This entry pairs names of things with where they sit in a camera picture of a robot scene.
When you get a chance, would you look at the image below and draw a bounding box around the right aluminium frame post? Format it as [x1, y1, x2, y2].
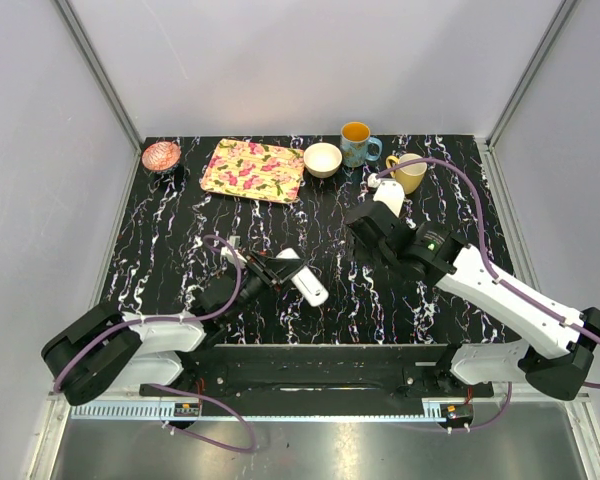
[485, 0, 580, 150]

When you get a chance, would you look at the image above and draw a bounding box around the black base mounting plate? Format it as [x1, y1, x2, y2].
[139, 343, 496, 419]

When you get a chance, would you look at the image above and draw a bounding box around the white remote control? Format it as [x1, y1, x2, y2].
[276, 248, 329, 307]

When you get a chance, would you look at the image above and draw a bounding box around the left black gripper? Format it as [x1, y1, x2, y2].
[224, 250, 307, 324]

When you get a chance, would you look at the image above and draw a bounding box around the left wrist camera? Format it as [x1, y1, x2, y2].
[220, 235, 244, 265]

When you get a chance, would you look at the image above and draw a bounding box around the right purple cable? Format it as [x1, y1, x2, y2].
[377, 157, 600, 434]

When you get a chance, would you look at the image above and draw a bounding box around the red patterned small bowl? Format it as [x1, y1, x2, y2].
[141, 141, 181, 174]

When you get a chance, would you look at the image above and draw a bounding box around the cream ceramic bowl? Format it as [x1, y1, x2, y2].
[304, 142, 342, 179]

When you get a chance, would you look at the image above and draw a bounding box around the left aluminium frame post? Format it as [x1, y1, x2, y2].
[51, 0, 143, 152]

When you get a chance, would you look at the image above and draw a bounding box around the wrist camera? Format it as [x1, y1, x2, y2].
[367, 173, 405, 217]
[220, 235, 244, 265]

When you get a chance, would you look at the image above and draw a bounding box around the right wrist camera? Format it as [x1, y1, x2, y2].
[367, 173, 405, 217]

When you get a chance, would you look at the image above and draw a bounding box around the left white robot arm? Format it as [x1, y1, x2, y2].
[41, 247, 328, 406]

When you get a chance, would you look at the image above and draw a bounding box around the yellow mug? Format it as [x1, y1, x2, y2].
[385, 153, 427, 195]

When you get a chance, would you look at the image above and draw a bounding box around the floral rectangular tray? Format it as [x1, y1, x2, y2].
[200, 138, 305, 204]

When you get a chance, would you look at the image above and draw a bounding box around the blue butterfly mug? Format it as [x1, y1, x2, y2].
[340, 121, 383, 168]

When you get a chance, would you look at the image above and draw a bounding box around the aluminium frame post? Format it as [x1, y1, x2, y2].
[485, 0, 580, 150]
[51, 0, 143, 152]

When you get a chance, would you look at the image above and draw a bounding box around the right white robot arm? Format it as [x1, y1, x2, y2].
[344, 200, 600, 401]

